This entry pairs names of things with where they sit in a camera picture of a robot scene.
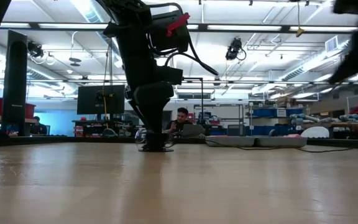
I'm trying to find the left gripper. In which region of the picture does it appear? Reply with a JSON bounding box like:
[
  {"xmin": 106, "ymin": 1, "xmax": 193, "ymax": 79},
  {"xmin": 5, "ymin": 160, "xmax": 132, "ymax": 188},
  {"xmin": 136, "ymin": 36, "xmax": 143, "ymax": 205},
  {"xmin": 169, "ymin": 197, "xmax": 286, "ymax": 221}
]
[{"xmin": 126, "ymin": 82, "xmax": 175, "ymax": 134}]

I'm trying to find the thin black cord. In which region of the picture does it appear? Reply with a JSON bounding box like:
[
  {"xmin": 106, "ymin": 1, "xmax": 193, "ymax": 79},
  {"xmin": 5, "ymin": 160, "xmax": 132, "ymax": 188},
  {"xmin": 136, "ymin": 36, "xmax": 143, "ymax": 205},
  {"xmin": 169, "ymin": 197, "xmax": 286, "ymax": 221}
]
[{"xmin": 206, "ymin": 139, "xmax": 354, "ymax": 154}]

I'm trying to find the grey laptop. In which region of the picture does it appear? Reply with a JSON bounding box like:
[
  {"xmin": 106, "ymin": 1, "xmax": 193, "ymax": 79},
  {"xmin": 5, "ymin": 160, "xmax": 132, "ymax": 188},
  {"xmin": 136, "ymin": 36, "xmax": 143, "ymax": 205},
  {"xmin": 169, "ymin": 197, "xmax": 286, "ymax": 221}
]
[{"xmin": 180, "ymin": 124, "xmax": 206, "ymax": 138}]

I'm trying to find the black computer monitor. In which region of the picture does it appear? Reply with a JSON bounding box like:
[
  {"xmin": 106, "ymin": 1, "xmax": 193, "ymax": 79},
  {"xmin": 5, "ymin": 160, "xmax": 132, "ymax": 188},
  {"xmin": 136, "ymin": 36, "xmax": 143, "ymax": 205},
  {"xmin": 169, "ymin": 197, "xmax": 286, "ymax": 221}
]
[{"xmin": 76, "ymin": 84, "xmax": 126, "ymax": 115}]

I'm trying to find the yellow hanging plug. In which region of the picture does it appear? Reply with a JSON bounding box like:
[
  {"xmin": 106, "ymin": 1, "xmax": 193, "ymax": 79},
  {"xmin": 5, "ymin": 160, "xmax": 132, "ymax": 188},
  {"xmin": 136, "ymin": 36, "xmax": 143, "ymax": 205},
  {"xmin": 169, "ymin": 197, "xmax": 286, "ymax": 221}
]
[{"xmin": 295, "ymin": 0, "xmax": 304, "ymax": 38}]

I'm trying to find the white rounded object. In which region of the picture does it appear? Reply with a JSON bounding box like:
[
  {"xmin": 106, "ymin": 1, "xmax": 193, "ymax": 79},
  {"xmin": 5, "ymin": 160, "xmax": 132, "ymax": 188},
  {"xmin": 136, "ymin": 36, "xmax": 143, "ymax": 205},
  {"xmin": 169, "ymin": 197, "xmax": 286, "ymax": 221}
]
[{"xmin": 300, "ymin": 125, "xmax": 331, "ymax": 139}]

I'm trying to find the blue storage bins shelf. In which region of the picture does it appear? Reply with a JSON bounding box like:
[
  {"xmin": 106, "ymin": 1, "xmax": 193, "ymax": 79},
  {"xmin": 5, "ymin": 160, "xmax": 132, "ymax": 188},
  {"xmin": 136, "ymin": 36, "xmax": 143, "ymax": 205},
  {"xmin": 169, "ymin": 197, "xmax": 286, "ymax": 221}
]
[{"xmin": 250, "ymin": 105, "xmax": 306, "ymax": 136}]

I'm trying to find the grey plastic tool case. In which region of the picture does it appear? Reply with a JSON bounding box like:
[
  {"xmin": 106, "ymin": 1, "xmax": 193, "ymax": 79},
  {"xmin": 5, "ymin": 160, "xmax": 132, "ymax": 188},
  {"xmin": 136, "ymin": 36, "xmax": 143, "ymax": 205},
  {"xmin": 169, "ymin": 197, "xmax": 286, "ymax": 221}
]
[{"xmin": 205, "ymin": 135, "xmax": 308, "ymax": 148}]

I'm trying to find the black ceiling-mounted device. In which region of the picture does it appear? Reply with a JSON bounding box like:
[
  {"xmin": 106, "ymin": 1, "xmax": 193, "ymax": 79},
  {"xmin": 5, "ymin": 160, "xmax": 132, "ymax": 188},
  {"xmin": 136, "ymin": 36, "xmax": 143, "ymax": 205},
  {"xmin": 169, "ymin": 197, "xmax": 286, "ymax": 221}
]
[{"xmin": 27, "ymin": 41, "xmax": 45, "ymax": 59}]

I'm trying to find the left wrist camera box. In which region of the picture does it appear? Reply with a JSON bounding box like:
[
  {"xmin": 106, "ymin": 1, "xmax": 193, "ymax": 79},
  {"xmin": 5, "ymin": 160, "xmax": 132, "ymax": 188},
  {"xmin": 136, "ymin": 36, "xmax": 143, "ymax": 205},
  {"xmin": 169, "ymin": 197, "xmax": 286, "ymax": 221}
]
[{"xmin": 156, "ymin": 65, "xmax": 185, "ymax": 86}]

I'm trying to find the black ceiling camera with cable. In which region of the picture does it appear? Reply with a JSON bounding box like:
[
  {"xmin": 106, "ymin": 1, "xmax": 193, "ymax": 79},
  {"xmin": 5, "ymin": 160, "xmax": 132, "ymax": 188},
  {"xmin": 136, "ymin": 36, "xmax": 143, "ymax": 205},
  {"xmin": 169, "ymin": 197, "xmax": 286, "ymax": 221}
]
[{"xmin": 224, "ymin": 37, "xmax": 247, "ymax": 62}]

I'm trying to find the black vertical post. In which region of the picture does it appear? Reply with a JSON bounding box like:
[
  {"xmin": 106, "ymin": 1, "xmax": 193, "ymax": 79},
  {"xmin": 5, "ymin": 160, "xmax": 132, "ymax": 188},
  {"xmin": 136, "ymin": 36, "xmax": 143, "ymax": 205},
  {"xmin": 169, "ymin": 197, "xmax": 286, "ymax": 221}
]
[{"xmin": 3, "ymin": 29, "xmax": 28, "ymax": 138}]

